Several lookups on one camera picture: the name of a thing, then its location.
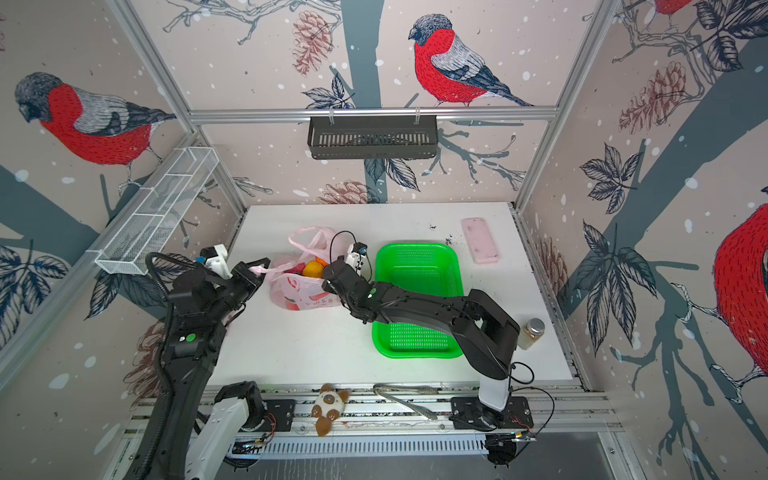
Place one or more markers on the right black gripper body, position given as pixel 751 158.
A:
pixel 331 286

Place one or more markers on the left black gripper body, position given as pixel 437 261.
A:
pixel 230 295

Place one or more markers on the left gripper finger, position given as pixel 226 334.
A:
pixel 235 305
pixel 255 267

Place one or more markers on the pink plastic bag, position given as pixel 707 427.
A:
pixel 295 292

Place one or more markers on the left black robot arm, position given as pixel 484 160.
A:
pixel 187 358

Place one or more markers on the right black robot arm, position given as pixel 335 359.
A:
pixel 486 334

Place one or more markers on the orange fruit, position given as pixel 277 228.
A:
pixel 314 268

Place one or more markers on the brown plush toy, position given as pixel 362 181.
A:
pixel 328 407

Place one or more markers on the small glass jar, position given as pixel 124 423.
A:
pixel 530 333

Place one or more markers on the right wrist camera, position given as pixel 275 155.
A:
pixel 356 256

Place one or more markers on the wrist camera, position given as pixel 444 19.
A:
pixel 215 259
pixel 356 256

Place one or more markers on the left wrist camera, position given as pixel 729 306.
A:
pixel 215 259

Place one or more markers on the white wire mesh shelf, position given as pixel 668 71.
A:
pixel 161 207

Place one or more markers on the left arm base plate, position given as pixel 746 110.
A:
pixel 278 417

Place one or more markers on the black hanging wall basket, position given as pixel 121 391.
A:
pixel 373 137

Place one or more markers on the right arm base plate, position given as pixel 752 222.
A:
pixel 468 413

